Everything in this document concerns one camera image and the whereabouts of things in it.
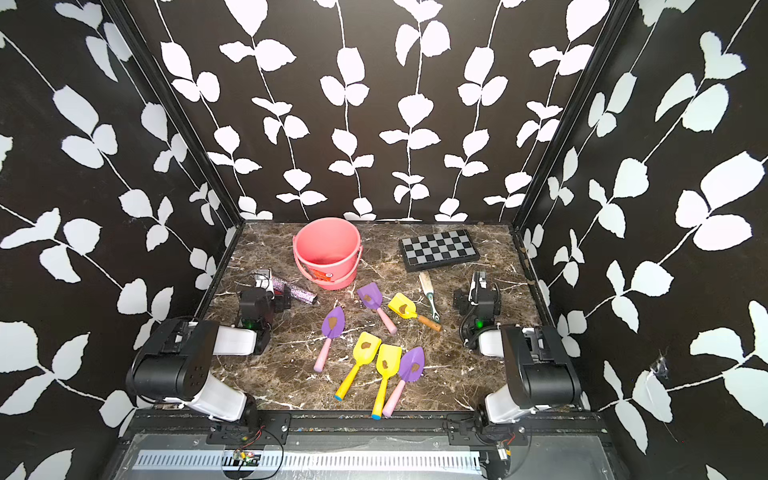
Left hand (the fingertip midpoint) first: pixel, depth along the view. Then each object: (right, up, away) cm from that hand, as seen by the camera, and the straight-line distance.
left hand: (270, 281), depth 94 cm
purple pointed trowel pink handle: (+20, -14, -1) cm, 25 cm away
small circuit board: (+3, -40, -23) cm, 47 cm away
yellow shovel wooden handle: (+44, -9, +2) cm, 45 cm away
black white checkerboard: (+56, +10, +16) cm, 60 cm away
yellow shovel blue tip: (+38, -22, -8) cm, 45 cm away
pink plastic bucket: (+15, +9, +15) cm, 24 cm away
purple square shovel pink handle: (+32, -5, +5) cm, 32 cm away
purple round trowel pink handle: (+45, -24, -10) cm, 52 cm away
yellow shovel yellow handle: (+31, -20, -8) cm, 38 cm away
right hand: (+66, -1, +1) cm, 66 cm away
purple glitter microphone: (+2, -2, +2) cm, 3 cm away
